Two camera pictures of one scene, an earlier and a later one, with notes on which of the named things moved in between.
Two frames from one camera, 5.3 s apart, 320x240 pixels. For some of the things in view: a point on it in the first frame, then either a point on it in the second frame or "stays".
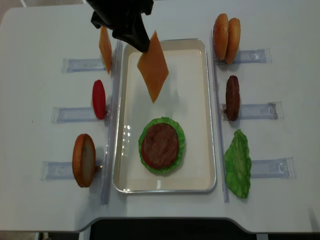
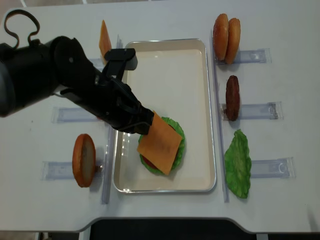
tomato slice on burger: (144, 158) stays
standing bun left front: (84, 160) stays
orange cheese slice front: (153, 66) to (160, 146)
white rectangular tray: (187, 96) stays
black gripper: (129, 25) to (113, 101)
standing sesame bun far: (220, 36) stays
